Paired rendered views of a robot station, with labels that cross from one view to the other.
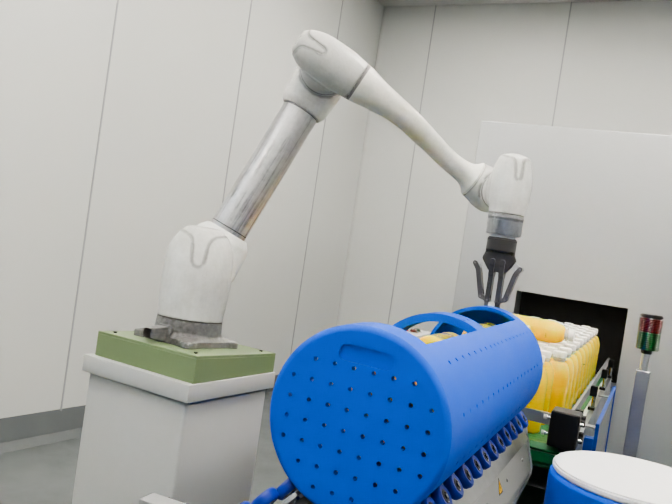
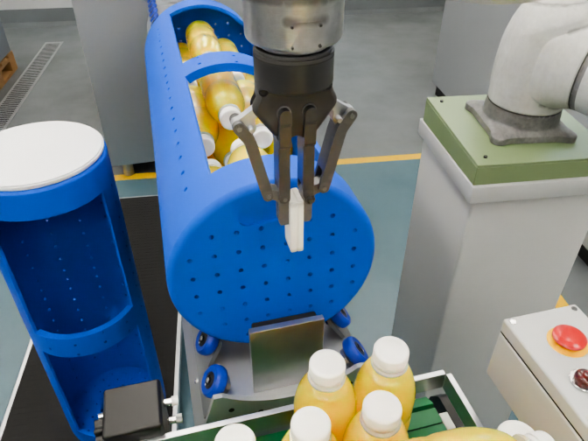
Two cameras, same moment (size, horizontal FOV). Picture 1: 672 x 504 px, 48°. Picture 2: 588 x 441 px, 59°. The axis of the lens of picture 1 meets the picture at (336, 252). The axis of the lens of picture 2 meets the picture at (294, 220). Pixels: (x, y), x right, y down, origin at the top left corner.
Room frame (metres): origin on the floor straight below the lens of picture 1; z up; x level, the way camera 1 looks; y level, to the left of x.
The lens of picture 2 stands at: (2.32, -0.71, 1.56)
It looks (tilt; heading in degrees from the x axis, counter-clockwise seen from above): 37 degrees down; 142
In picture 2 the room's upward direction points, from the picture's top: straight up
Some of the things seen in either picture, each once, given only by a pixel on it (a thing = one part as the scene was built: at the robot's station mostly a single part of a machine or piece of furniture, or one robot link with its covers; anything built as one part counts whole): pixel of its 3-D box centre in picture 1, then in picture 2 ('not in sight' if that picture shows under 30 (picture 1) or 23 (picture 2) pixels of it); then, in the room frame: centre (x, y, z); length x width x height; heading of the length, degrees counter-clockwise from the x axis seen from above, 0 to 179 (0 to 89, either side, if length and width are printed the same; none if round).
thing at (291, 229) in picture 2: not in sight; (290, 220); (1.94, -0.42, 1.21); 0.03 x 0.01 x 0.07; 157
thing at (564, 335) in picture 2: not in sight; (569, 338); (2.20, -0.22, 1.11); 0.04 x 0.04 x 0.01
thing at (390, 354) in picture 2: not in sight; (390, 356); (2.09, -0.39, 1.10); 0.04 x 0.04 x 0.02
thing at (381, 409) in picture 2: not in sight; (381, 413); (2.13, -0.45, 1.10); 0.04 x 0.04 x 0.02
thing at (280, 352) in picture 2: not in sight; (285, 351); (1.94, -0.43, 0.99); 0.10 x 0.02 x 0.12; 67
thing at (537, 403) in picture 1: (531, 395); not in sight; (2.07, -0.59, 1.00); 0.07 x 0.07 x 0.19
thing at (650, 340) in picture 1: (648, 340); not in sight; (2.15, -0.91, 1.18); 0.06 x 0.06 x 0.05
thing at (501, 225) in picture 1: (504, 226); (293, 10); (1.94, -0.41, 1.44); 0.09 x 0.09 x 0.06
